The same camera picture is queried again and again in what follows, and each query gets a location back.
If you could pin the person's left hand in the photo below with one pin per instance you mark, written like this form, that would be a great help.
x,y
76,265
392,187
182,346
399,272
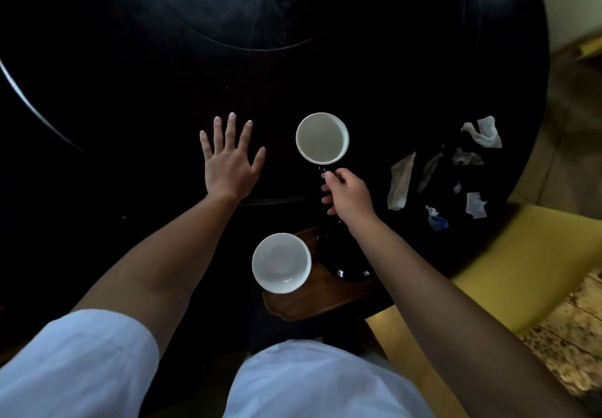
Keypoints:
x,y
229,171

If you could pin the person's right hand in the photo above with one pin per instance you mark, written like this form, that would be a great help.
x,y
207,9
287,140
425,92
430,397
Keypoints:
x,y
352,197

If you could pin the person's left little finger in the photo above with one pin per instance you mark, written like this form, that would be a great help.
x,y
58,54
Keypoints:
x,y
206,144

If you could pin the person's left middle finger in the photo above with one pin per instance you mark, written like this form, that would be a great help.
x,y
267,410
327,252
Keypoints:
x,y
230,130

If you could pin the person's left thumb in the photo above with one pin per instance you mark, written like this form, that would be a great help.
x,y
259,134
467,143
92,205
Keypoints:
x,y
257,159

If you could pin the person's right fingers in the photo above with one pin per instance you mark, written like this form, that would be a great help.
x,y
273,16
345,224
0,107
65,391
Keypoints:
x,y
330,189

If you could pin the person's right forearm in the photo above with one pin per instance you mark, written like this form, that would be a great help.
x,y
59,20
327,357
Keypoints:
x,y
442,319

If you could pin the person's left forearm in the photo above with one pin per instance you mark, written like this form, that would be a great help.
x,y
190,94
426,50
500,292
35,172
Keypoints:
x,y
160,262

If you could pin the dark glass bottle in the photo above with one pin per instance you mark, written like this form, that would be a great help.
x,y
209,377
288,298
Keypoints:
x,y
345,255

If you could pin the long torn white tissue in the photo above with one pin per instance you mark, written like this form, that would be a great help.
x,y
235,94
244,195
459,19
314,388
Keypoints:
x,y
400,182

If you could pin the white bowl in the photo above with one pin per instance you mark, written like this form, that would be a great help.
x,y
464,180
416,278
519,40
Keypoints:
x,y
281,263

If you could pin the clear plastic wrapper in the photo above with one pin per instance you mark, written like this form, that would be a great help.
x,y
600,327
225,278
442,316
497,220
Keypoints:
x,y
429,172

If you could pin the brown wooden tray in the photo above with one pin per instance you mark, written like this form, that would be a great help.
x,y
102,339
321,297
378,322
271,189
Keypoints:
x,y
320,298

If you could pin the blue and white wrapper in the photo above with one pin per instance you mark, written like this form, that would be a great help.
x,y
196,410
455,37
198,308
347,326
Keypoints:
x,y
436,220

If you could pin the tiny white paper scrap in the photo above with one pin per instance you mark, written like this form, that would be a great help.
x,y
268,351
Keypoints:
x,y
457,188

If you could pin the small crumpled grey tissue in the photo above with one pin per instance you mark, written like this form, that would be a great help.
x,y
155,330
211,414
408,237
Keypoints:
x,y
465,157

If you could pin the square white tissue piece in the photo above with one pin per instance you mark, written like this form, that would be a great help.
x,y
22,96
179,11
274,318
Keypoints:
x,y
475,205

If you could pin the crumpled white tissue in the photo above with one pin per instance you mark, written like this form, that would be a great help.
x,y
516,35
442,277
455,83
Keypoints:
x,y
487,133

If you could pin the yellow chair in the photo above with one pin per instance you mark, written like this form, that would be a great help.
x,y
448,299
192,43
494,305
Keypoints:
x,y
526,267

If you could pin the person's white shirt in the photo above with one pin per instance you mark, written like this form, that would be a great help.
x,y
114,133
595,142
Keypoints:
x,y
75,366

